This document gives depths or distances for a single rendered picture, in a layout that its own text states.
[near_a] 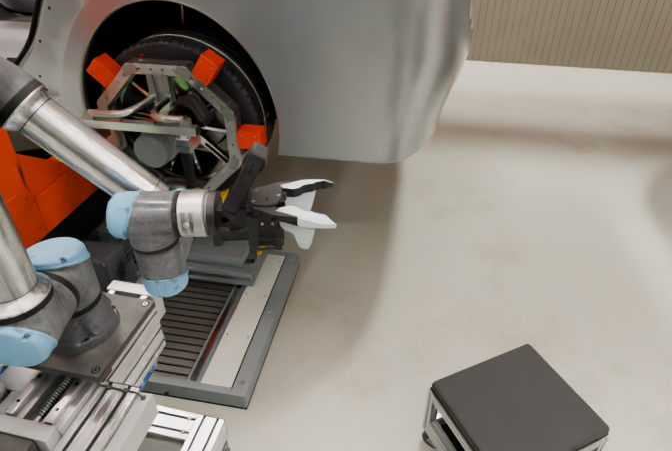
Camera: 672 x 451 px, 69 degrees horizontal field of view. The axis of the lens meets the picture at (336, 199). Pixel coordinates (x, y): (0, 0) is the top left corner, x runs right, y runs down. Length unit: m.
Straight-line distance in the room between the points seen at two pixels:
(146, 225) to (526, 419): 1.24
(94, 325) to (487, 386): 1.14
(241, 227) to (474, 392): 1.08
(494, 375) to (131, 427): 1.08
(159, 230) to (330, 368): 1.41
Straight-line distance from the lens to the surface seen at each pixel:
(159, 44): 1.95
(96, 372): 1.17
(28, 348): 1.02
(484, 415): 1.64
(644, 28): 5.92
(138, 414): 1.19
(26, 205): 2.07
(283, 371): 2.10
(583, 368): 2.33
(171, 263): 0.85
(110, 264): 2.16
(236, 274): 2.30
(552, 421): 1.69
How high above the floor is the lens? 1.66
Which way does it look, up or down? 33 degrees down
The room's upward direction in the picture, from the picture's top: straight up
